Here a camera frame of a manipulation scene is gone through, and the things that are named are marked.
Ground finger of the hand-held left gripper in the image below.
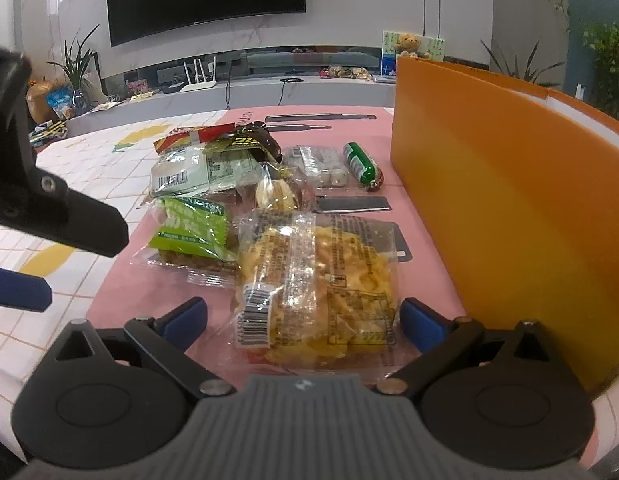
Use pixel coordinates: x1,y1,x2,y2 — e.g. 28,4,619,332
0,45,129,259
0,265,53,312

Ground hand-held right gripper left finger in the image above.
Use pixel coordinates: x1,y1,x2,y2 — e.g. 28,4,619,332
54,296,235,399

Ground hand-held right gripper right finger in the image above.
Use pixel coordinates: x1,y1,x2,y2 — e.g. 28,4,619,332
377,298,567,396

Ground clear yellow crisps packet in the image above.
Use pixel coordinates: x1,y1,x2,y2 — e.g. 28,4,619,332
232,210,406,376

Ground red yellow snack packet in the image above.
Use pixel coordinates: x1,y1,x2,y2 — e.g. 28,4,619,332
153,123,242,155

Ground orange cardboard box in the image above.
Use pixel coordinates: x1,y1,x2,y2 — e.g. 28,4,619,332
391,56,619,397

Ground clear packet green yellow items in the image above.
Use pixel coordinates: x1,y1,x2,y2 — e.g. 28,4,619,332
216,120,283,164

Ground pink placemat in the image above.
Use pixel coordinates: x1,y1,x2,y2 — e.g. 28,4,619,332
84,107,468,378

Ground lemon print checked tablecloth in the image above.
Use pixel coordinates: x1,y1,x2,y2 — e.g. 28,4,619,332
0,108,619,480

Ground green label cake packet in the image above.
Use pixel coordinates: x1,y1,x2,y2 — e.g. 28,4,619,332
130,196,243,287

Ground white green snack packet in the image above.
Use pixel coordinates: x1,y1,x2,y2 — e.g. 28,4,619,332
148,144,263,199

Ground blue snack bag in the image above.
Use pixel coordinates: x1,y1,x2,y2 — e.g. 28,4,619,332
46,87,73,121

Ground brown cake clear packet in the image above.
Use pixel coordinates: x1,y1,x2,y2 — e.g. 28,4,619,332
204,180,263,207

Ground brown round bag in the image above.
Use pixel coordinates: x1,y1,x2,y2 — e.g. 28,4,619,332
26,79,61,124

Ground small clear biscuit packet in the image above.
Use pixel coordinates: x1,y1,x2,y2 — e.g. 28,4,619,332
253,162,316,214

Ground long-leaf potted plant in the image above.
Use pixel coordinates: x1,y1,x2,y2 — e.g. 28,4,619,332
46,23,101,112

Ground green wrapped sausage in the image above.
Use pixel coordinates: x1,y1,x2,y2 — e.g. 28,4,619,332
342,142,385,192

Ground white router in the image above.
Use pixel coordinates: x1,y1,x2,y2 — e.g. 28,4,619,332
181,56,219,94

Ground clear packet of round sweets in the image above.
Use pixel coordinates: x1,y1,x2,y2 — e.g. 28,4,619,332
281,144,351,190

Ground grey television console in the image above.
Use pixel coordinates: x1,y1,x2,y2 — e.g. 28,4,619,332
33,45,398,137

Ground pile of wrapped sweets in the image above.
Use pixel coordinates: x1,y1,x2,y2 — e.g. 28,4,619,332
318,64,376,81

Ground spiky green plant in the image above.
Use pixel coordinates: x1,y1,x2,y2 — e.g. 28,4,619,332
479,39,566,95

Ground teddy bear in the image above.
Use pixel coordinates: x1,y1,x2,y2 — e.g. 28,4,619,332
393,32,431,59

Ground bushy green plant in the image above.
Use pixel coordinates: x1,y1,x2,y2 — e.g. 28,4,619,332
581,21,619,123

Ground black cable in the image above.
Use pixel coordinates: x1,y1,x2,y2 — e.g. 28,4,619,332
279,75,305,107

